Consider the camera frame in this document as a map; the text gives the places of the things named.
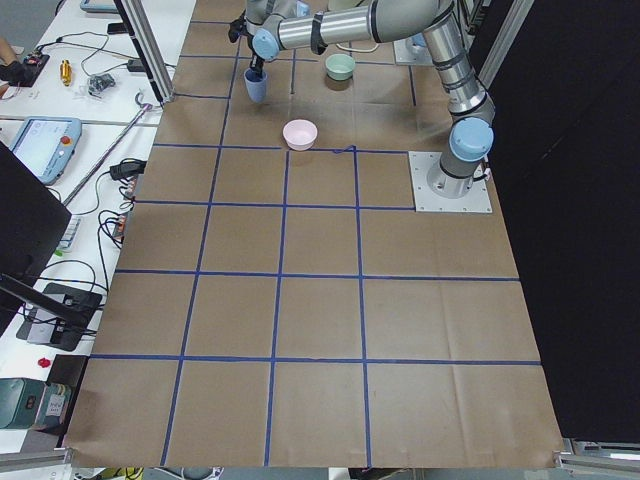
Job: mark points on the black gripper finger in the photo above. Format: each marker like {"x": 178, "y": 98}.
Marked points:
{"x": 256, "y": 67}

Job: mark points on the blue cup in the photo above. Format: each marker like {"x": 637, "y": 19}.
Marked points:
{"x": 256, "y": 85}

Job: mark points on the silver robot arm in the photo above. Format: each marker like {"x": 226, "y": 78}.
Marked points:
{"x": 276, "y": 26}
{"x": 417, "y": 45}

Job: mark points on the gloved person hand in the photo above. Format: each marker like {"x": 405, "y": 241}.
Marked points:
{"x": 12, "y": 70}

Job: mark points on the pink bowl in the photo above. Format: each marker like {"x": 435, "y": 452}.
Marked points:
{"x": 300, "y": 134}

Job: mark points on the green bowl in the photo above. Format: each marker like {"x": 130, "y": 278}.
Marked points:
{"x": 340, "y": 67}

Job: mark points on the metal rod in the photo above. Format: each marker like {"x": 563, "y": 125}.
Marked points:
{"x": 144, "y": 108}

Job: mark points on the black phone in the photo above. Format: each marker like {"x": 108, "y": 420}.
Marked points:
{"x": 117, "y": 28}

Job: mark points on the black power adapter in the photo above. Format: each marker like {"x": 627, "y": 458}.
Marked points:
{"x": 127, "y": 168}

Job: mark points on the blue teach pendant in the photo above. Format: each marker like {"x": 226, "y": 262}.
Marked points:
{"x": 45, "y": 145}

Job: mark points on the brown paper mat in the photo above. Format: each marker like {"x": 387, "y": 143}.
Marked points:
{"x": 274, "y": 307}

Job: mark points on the black monitor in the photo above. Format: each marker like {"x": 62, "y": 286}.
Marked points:
{"x": 33, "y": 221}

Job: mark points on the black monitor base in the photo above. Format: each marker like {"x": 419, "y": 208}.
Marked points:
{"x": 59, "y": 317}

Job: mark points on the black small box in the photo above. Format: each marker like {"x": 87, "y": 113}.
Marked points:
{"x": 68, "y": 370}

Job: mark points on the green box device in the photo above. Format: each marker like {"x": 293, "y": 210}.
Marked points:
{"x": 33, "y": 404}

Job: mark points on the aluminium frame post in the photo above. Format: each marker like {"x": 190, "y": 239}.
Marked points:
{"x": 139, "y": 29}

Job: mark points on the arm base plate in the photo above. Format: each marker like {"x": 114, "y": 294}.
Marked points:
{"x": 403, "y": 56}
{"x": 436, "y": 192}

